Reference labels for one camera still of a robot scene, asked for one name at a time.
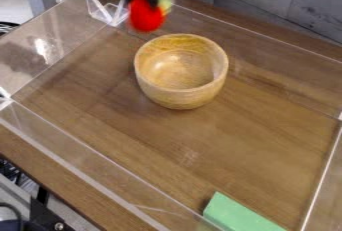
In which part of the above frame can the red plush fruit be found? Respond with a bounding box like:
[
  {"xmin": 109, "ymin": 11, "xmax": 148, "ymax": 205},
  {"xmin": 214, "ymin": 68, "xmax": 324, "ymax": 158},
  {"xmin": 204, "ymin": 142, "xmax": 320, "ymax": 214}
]
[{"xmin": 129, "ymin": 0, "xmax": 174, "ymax": 32}]

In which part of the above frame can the light wooden bowl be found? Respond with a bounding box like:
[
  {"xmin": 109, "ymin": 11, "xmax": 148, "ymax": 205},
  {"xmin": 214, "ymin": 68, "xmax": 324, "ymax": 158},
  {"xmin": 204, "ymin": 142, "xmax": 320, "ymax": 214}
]
[{"xmin": 134, "ymin": 33, "xmax": 230, "ymax": 110}]

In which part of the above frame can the green foam block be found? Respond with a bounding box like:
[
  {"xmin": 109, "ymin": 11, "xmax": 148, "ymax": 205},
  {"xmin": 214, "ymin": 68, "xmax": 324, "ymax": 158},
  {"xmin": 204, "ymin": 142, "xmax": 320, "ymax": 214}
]
[{"xmin": 204, "ymin": 192, "xmax": 288, "ymax": 231}]

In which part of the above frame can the clear acrylic enclosure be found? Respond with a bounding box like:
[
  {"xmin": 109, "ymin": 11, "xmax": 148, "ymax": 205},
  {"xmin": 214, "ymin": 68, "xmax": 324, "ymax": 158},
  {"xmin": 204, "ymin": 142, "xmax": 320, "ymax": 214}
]
[{"xmin": 0, "ymin": 0, "xmax": 342, "ymax": 231}]

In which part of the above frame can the black cable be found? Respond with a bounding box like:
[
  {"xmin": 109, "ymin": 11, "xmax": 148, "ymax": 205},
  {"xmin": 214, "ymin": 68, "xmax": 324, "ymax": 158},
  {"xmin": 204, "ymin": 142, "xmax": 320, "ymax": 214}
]
[{"xmin": 0, "ymin": 202, "xmax": 26, "ymax": 231}]

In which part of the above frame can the black table bracket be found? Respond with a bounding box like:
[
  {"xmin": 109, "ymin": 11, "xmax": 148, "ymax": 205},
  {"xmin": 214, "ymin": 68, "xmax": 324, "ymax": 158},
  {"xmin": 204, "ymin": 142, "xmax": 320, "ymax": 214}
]
[{"xmin": 26, "ymin": 187, "xmax": 77, "ymax": 231}]

